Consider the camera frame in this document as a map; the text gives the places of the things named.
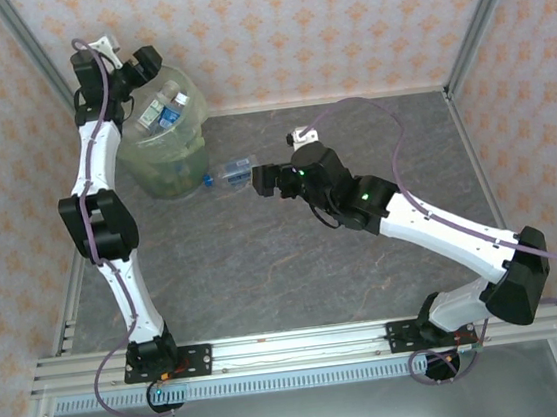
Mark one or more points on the clear unlabelled bottle white cap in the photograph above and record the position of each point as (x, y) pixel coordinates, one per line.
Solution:
(165, 95)

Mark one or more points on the clear bottle beige label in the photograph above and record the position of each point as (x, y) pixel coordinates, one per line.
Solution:
(150, 117)

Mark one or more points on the blue label water bottle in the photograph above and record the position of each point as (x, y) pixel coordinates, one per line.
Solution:
(170, 115)

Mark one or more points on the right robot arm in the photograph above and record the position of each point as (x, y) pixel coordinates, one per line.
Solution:
(447, 234)

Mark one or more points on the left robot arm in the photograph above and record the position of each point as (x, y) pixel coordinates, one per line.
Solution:
(97, 159)

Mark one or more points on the green translucent trash bin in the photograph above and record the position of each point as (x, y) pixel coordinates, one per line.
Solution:
(188, 168)
(196, 127)

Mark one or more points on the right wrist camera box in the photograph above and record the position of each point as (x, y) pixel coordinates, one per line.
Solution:
(305, 136)

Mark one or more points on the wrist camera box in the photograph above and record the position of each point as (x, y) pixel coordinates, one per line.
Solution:
(106, 43)
(305, 136)

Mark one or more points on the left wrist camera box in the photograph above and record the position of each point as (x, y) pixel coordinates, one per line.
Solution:
(106, 43)

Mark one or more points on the aluminium frame post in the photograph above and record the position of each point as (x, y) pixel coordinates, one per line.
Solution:
(486, 3)
(36, 55)

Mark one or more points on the aluminium table side rail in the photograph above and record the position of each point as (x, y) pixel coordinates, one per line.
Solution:
(473, 146)
(64, 338)

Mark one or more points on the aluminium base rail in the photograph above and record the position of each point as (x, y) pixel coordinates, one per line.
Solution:
(300, 352)

